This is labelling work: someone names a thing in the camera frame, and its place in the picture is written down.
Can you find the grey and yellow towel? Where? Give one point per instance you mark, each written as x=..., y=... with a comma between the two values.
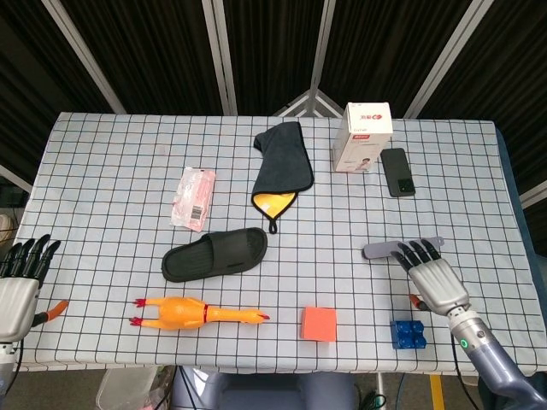
x=282, y=162

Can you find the orange foam cube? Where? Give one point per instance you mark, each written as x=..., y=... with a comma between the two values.
x=318, y=324

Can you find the black smartphone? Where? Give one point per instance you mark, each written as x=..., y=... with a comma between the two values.
x=397, y=171

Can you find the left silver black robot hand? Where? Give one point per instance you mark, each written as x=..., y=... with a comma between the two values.
x=17, y=299

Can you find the blue building block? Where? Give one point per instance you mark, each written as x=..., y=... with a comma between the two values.
x=408, y=335

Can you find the white lamp carton box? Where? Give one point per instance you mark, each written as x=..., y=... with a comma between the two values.
x=363, y=128

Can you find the white metal frame stand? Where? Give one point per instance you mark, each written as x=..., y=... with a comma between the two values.
x=314, y=102

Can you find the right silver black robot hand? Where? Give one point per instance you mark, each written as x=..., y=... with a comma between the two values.
x=440, y=286

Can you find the clear plastic container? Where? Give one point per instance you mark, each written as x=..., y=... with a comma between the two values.
x=124, y=388

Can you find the pink wet wipes packet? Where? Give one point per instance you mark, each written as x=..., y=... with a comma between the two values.
x=192, y=198

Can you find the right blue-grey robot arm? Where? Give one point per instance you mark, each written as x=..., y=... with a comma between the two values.
x=483, y=354

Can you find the white checkered tablecloth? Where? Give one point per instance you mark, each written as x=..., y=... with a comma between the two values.
x=107, y=171

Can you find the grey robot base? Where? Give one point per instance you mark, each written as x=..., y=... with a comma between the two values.
x=265, y=393

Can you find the yellow rubber chicken toy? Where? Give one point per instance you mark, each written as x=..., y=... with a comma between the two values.
x=179, y=314

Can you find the black folding partition screen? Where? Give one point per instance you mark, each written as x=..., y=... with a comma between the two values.
x=171, y=42

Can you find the black slipper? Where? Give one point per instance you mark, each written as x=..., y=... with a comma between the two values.
x=201, y=262

